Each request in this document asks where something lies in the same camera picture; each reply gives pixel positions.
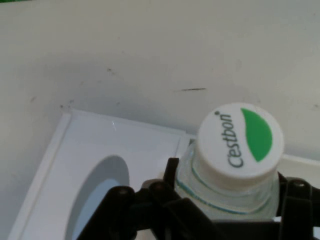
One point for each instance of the water bottle green label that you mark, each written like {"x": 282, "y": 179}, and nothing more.
{"x": 240, "y": 142}

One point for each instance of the white printed tissue organiser box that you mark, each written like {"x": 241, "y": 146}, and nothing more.
{"x": 82, "y": 140}

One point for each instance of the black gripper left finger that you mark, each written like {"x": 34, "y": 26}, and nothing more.
{"x": 150, "y": 215}

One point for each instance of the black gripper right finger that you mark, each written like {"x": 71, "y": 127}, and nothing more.
{"x": 300, "y": 210}

